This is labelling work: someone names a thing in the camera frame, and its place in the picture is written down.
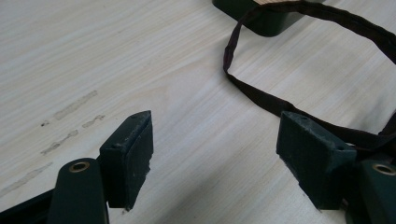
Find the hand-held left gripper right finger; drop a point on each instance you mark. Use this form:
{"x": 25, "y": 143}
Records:
{"x": 314, "y": 161}

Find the black rack with wooden base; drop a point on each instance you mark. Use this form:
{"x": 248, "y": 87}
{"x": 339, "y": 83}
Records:
{"x": 267, "y": 21}

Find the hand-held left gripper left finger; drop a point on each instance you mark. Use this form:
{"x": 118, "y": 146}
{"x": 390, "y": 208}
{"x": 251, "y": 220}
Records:
{"x": 127, "y": 161}

